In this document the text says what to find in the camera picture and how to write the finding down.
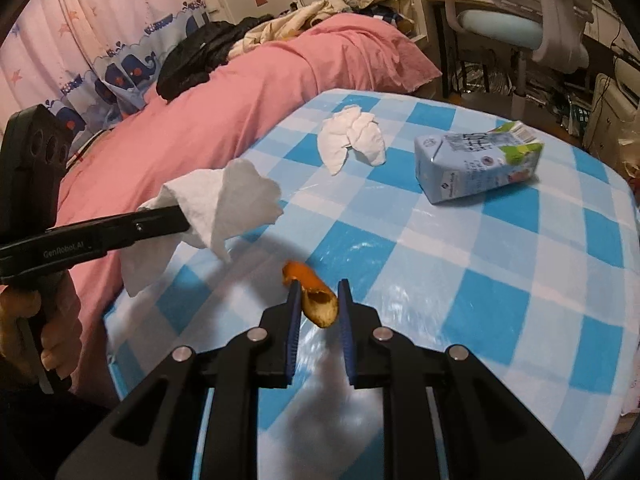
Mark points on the black clothing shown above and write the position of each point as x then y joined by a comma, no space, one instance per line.
200,60

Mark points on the cream clothes pile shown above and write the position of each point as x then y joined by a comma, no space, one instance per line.
295,22

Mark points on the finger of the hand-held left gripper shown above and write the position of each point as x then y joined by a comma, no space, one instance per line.
155,225

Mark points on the whale print curtain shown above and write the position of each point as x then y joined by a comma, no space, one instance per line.
100,50

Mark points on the orange peel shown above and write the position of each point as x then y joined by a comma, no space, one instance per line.
320,305

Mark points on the grey office chair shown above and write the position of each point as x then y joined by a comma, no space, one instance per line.
500,30

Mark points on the blue checkered tablecloth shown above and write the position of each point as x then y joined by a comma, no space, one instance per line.
450,285

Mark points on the pink blanket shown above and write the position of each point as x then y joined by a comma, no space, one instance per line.
240,100

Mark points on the white tissue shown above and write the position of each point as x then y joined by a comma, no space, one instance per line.
352,135
225,200

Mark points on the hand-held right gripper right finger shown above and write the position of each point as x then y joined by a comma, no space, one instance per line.
347,345

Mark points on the light blue milk carton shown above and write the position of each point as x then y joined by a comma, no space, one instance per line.
475,165

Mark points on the person's left hand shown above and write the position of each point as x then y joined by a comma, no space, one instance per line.
62,345

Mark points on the white appliance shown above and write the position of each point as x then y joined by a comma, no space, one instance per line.
617,105

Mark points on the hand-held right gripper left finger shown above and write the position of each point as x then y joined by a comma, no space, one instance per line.
294,340

